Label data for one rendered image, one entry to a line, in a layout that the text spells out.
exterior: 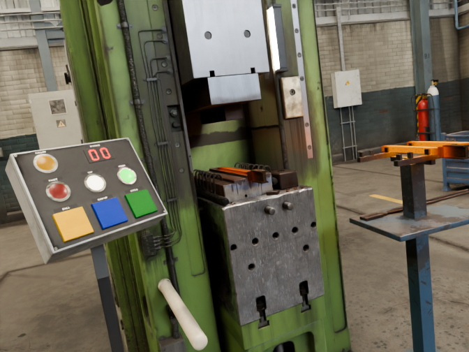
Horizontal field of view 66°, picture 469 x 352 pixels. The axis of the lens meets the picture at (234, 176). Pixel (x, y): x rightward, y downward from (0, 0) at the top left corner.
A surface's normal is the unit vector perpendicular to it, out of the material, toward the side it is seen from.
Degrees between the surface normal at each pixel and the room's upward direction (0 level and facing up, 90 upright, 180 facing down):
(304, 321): 90
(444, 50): 93
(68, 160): 60
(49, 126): 90
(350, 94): 90
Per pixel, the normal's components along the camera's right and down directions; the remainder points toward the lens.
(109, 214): 0.58, -0.49
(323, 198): 0.40, 0.08
